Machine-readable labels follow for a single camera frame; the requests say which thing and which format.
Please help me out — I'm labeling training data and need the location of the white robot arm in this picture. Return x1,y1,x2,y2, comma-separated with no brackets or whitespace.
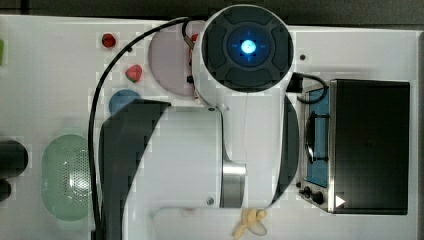
98,4,300,240

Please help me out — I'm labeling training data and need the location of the grey round plate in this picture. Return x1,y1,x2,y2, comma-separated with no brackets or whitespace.
148,23,194,97

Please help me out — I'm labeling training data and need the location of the green perforated colander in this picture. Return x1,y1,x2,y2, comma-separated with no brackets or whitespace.
41,134,92,221

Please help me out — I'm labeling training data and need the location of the blue bowl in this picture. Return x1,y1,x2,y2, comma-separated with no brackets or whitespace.
109,89,140,114

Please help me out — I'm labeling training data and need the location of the red strawberry toy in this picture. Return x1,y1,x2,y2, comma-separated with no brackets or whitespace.
125,65,143,83

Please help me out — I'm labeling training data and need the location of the black cylinder object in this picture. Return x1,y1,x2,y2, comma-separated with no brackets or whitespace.
0,140,28,201

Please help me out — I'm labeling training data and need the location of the peeled banana toy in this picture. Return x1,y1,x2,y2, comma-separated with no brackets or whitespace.
233,208,267,240

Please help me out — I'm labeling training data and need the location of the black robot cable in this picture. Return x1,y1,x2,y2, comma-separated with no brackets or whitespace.
87,16,191,240

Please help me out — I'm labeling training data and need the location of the black toaster oven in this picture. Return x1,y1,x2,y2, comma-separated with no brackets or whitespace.
298,79,410,215

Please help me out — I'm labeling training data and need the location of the small red tomato toy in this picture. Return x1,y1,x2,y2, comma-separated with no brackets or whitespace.
102,33,116,48

